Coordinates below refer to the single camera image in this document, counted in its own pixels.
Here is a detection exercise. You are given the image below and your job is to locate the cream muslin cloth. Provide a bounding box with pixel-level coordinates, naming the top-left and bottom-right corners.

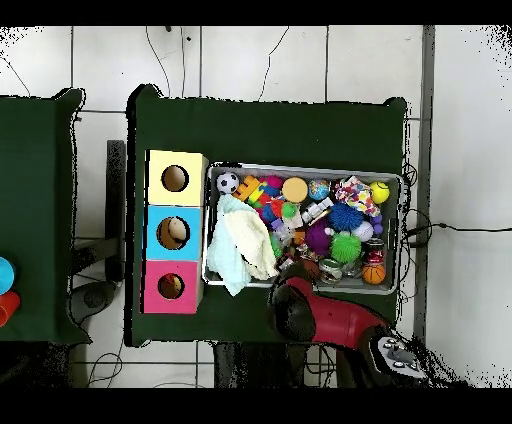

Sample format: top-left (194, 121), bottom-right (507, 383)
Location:
top-left (223, 209), bottom-right (280, 281)

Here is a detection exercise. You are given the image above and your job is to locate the mint green cloth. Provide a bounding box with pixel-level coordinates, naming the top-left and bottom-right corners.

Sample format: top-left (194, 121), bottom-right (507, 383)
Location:
top-left (206, 194), bottom-right (253, 298)

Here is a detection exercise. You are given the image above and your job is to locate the brown ball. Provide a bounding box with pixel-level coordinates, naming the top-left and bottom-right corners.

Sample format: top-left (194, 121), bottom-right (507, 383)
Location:
top-left (300, 258), bottom-right (322, 280)

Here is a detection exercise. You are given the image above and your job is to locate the white polka dot cloth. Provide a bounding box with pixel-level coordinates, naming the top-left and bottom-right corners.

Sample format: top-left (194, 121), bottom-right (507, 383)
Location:
top-left (333, 175), bottom-right (381, 218)

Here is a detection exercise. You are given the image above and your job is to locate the wooden box with three holes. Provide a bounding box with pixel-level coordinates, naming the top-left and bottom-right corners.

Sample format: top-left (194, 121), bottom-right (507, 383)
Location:
top-left (139, 149), bottom-right (210, 315)

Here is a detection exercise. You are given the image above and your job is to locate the shallow metal mesh bin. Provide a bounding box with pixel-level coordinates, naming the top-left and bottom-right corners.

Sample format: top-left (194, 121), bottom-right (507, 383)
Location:
top-left (201, 161), bottom-right (403, 296)

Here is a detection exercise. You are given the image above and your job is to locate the small soccer ball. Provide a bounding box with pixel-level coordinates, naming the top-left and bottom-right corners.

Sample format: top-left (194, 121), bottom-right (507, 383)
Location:
top-left (215, 171), bottom-right (241, 196)

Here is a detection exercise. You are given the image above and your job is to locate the orange foam disc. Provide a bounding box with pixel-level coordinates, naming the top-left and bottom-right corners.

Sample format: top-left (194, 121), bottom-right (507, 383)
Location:
top-left (281, 176), bottom-right (309, 204)

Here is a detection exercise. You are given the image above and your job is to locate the dark green table cloth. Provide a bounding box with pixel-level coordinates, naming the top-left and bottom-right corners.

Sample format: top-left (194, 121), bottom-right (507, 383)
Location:
top-left (124, 83), bottom-right (409, 348)
top-left (0, 87), bottom-right (93, 347)

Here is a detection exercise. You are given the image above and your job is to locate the yellow smiley ball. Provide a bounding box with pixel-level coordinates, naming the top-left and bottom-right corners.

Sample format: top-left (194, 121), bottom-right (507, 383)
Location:
top-left (368, 180), bottom-right (391, 205)

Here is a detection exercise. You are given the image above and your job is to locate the small orange basketball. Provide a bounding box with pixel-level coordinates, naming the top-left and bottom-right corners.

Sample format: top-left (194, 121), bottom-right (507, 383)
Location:
top-left (361, 262), bottom-right (387, 286)

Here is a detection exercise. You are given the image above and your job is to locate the black upright panel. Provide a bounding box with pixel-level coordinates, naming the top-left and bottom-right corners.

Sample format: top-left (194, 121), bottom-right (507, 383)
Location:
top-left (105, 139), bottom-right (127, 281)

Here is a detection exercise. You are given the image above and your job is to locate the grey plastic base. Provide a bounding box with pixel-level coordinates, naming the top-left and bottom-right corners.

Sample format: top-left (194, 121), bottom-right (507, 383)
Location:
top-left (70, 279), bottom-right (118, 325)

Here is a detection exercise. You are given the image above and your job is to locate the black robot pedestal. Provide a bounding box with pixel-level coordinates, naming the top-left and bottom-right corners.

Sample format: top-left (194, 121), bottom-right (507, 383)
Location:
top-left (213, 341), bottom-right (309, 388)

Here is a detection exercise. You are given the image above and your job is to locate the black cable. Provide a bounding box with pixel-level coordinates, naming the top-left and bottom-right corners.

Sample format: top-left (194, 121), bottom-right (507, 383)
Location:
top-left (403, 221), bottom-right (512, 247)

